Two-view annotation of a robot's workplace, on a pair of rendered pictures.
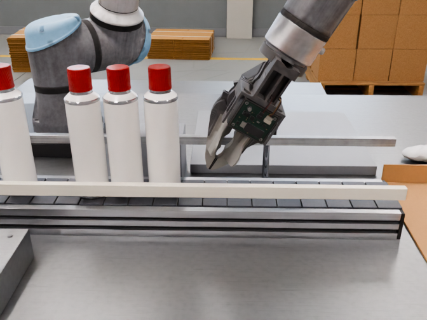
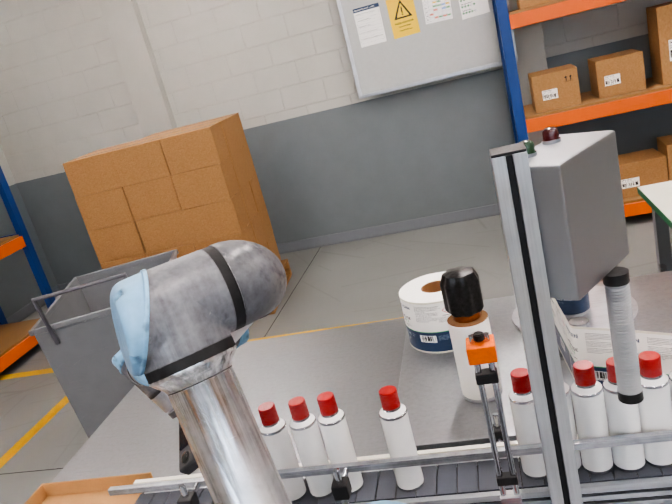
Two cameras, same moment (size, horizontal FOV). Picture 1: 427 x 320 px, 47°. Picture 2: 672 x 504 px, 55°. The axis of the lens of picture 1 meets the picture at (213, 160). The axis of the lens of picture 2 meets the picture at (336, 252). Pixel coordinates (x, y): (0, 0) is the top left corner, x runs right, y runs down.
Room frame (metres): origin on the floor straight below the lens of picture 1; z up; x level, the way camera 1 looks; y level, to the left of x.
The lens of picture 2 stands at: (1.71, 0.51, 1.68)
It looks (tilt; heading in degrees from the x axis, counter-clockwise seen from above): 17 degrees down; 193
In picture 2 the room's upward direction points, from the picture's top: 15 degrees counter-clockwise
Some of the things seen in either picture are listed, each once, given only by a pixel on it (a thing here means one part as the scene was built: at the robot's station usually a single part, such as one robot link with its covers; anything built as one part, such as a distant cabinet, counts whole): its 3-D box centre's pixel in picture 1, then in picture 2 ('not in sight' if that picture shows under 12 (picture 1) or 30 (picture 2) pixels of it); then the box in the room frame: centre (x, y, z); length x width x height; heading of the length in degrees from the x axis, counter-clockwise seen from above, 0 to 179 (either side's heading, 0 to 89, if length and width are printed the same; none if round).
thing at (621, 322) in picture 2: not in sight; (623, 336); (0.81, 0.70, 1.18); 0.04 x 0.04 x 0.21
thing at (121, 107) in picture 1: (123, 132); (310, 446); (0.70, 0.14, 0.98); 0.05 x 0.05 x 0.20
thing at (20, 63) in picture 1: (51, 48); not in sight; (4.75, 1.55, 0.16); 0.64 x 0.53 x 0.31; 92
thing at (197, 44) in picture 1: (182, 43); not in sight; (5.19, 0.33, 0.10); 0.64 x 0.52 x 0.20; 84
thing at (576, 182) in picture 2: not in sight; (563, 212); (0.80, 0.64, 1.38); 0.17 x 0.10 x 0.19; 144
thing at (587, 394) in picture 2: not in sight; (590, 416); (0.71, 0.65, 0.98); 0.05 x 0.05 x 0.20
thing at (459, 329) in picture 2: not in sight; (470, 333); (0.43, 0.47, 1.03); 0.09 x 0.09 x 0.30
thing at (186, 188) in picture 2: not in sight; (185, 225); (-2.76, -1.60, 0.70); 1.20 x 0.83 x 1.39; 93
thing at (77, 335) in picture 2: not in sight; (130, 340); (-1.20, -1.38, 0.48); 0.89 x 0.63 x 0.96; 16
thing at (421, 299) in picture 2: not in sight; (441, 310); (0.12, 0.39, 0.95); 0.20 x 0.20 x 0.14
